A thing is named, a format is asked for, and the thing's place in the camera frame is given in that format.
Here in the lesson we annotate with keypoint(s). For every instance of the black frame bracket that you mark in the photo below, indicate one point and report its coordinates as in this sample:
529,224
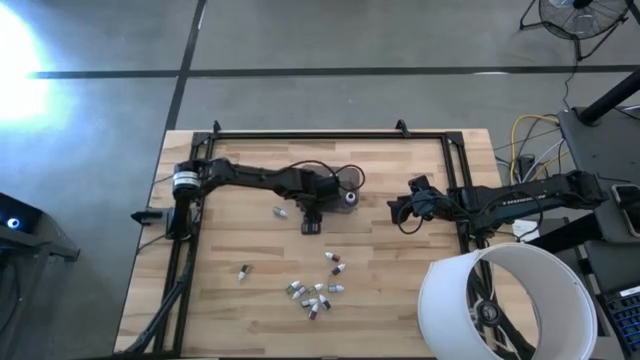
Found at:
216,128
402,127

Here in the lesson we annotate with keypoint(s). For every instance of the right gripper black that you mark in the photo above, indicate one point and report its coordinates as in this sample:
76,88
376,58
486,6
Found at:
427,202

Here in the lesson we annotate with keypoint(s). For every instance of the white paper sheet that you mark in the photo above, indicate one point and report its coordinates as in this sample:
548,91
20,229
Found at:
525,232

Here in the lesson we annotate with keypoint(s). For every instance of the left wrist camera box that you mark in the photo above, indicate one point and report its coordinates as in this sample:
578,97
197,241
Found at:
327,187

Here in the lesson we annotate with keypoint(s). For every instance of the black power adapter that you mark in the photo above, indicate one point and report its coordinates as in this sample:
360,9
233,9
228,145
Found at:
527,165

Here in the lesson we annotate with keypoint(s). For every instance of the dark grey lower desk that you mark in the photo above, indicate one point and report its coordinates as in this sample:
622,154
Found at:
610,265

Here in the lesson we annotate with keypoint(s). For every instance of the small white-labelled food coloring bottle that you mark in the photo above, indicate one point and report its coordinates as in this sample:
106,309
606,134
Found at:
299,293

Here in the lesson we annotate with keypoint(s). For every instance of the black box with blue light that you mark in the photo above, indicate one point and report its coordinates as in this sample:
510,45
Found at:
20,215

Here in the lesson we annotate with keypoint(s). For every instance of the small navy food coloring bottle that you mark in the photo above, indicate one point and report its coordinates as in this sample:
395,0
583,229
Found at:
309,302

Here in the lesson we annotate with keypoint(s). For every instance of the black pole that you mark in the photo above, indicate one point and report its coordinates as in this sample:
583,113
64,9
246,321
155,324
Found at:
610,97

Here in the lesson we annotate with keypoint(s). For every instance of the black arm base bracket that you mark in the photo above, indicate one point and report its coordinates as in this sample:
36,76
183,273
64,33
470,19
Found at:
147,217

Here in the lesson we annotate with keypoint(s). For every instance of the black smartphone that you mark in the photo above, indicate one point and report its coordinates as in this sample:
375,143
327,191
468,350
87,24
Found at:
629,210

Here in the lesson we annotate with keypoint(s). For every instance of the translucent grey plastic bin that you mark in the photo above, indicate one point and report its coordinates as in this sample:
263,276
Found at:
356,185

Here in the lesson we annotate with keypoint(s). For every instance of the small dark green coloring bottle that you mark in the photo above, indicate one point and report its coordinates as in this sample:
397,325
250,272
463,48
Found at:
243,274

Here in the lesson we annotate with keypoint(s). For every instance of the small yellow-green food coloring bottle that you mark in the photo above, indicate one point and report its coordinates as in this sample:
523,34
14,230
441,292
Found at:
291,289

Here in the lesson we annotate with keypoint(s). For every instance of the black aluminium table frame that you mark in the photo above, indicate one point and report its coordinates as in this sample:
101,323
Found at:
325,135

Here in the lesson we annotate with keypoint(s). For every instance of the black wheeled stand base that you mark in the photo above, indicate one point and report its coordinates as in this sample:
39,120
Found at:
487,312

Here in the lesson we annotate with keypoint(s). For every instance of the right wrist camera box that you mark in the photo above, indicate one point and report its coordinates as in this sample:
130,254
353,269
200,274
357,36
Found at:
420,182

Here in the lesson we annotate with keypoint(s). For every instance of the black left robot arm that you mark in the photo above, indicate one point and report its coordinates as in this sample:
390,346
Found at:
250,175

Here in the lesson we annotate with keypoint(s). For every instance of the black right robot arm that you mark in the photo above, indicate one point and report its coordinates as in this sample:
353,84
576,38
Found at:
525,197

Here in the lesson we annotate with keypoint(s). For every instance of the large black food coloring bottle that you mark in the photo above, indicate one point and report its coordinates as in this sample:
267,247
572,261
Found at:
350,197

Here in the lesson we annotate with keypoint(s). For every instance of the black floor fan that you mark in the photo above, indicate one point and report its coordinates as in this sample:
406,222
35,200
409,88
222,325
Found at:
575,22

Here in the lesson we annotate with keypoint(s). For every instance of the small blue food coloring bottle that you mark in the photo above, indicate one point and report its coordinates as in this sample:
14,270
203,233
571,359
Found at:
335,288

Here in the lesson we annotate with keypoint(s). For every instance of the backlit black keyboard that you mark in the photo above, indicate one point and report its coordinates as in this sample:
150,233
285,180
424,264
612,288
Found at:
625,320

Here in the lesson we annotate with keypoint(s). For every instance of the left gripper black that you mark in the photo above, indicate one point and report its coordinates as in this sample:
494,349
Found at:
305,190

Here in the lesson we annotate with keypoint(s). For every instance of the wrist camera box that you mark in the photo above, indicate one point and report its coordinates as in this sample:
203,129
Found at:
327,187
420,182

